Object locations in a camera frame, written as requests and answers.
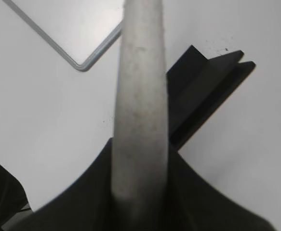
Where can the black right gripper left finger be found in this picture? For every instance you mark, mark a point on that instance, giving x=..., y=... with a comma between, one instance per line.
x=86, y=205

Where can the black knife stand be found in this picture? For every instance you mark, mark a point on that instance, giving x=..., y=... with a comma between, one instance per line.
x=197, y=86

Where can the white grey-rimmed cutting board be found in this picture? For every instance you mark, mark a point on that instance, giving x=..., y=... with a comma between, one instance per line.
x=81, y=31

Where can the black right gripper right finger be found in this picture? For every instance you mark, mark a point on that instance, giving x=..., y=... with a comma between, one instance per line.
x=192, y=204

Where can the white-handled kitchen knife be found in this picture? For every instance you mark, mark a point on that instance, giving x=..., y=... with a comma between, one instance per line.
x=140, y=142

